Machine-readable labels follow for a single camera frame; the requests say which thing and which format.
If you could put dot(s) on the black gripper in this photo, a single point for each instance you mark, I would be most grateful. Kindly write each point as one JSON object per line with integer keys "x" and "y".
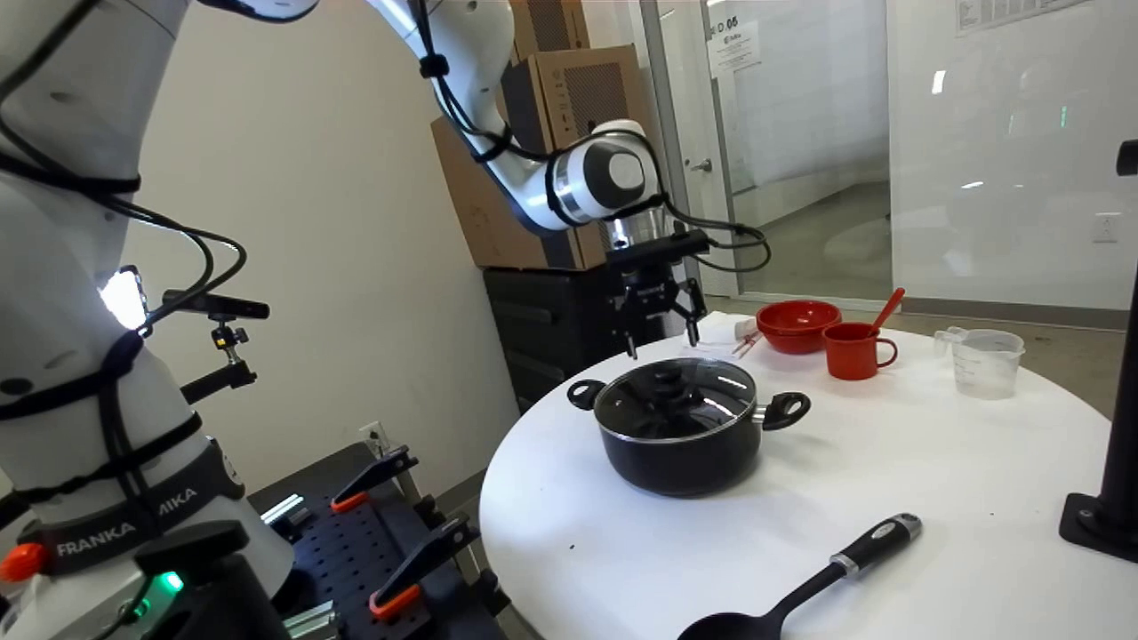
{"x": 653, "y": 278}

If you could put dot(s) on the black ladle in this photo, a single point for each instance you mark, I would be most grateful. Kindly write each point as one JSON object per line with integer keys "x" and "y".
{"x": 819, "y": 579}

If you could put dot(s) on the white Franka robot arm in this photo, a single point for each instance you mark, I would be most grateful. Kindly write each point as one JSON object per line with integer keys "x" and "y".
{"x": 84, "y": 235}

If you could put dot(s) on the black cooking pot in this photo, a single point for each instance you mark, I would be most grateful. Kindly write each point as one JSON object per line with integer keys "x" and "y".
{"x": 689, "y": 450}

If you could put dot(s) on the black cabinet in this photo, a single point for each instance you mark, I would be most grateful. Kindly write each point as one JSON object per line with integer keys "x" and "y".
{"x": 547, "y": 333}

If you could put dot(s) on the red bowl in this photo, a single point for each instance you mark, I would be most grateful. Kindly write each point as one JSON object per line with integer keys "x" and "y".
{"x": 798, "y": 323}

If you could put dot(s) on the red mug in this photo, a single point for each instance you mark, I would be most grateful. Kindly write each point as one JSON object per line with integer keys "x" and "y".
{"x": 851, "y": 354}

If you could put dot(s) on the red spoon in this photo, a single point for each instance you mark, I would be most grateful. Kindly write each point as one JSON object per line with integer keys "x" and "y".
{"x": 891, "y": 306}

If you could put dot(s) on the brown cardboard box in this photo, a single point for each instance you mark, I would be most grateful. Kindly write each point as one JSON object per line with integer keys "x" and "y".
{"x": 581, "y": 89}

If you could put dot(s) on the white printed paper notice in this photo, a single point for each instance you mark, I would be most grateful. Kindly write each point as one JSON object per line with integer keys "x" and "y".
{"x": 734, "y": 45}

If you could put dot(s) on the black clamp with orange tip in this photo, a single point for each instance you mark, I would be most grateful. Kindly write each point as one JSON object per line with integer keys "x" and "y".
{"x": 414, "y": 575}
{"x": 367, "y": 482}

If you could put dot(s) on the clear plastic measuring cup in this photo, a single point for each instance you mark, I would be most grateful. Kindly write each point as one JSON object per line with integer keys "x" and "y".
{"x": 988, "y": 365}

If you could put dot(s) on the black perforated work table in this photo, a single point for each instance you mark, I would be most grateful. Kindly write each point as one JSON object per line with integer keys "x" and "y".
{"x": 342, "y": 556}

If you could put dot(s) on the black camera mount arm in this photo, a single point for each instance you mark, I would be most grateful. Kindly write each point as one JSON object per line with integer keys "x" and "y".
{"x": 218, "y": 306}

